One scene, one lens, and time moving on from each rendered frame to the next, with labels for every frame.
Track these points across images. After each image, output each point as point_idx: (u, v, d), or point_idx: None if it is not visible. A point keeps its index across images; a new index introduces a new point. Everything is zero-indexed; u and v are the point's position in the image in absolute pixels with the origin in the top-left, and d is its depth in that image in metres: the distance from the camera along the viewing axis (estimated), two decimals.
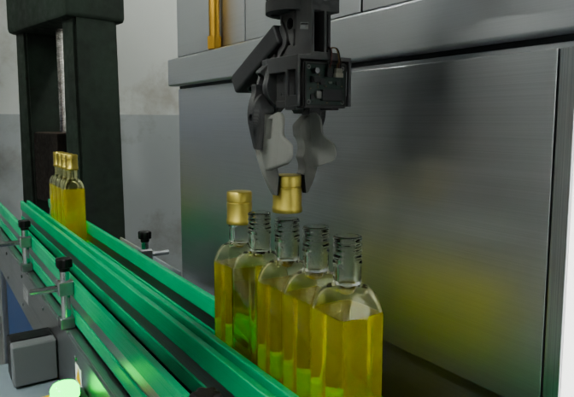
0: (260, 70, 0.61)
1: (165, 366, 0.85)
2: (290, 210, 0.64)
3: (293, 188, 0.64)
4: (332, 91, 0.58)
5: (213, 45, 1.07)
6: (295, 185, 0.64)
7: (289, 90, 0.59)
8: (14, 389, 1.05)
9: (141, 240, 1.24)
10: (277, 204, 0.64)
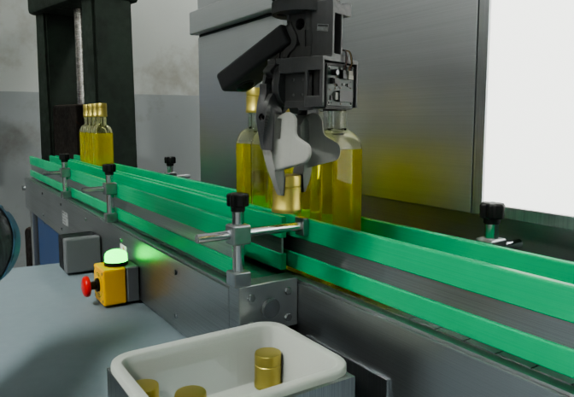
0: (268, 69, 0.61)
1: None
2: None
3: None
4: (346, 93, 0.60)
5: None
6: None
7: (304, 90, 0.59)
8: (67, 276, 1.28)
9: (166, 164, 1.47)
10: None
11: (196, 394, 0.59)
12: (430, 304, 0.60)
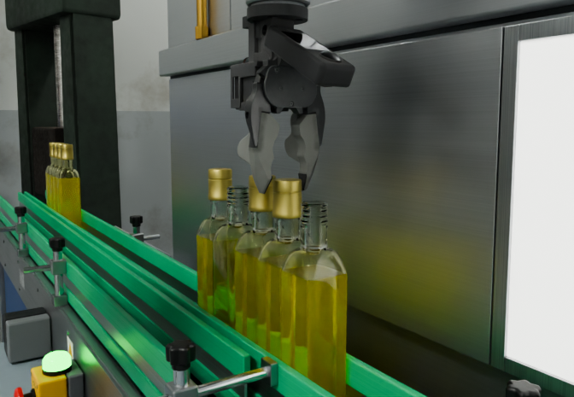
0: None
1: None
2: (265, 208, 0.68)
3: (267, 188, 0.68)
4: None
5: (201, 35, 1.12)
6: (269, 185, 0.68)
7: None
8: (10, 364, 1.10)
9: (132, 224, 1.29)
10: (252, 202, 0.69)
11: None
12: None
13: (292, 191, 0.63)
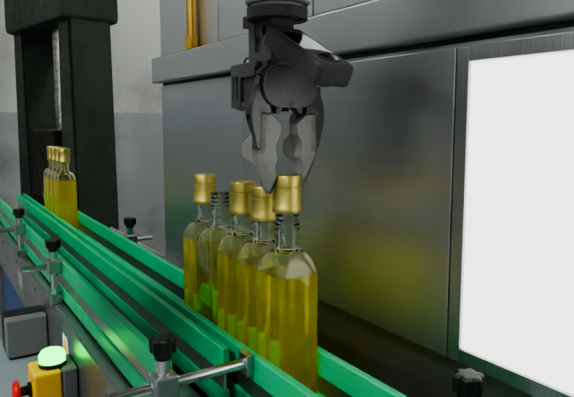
0: None
1: None
2: (244, 212, 0.74)
3: (246, 193, 0.74)
4: None
5: (190, 45, 1.17)
6: (248, 190, 0.74)
7: None
8: (8, 360, 1.15)
9: (126, 225, 1.34)
10: (232, 207, 0.74)
11: (291, 173, 0.66)
12: None
13: (268, 196, 0.69)
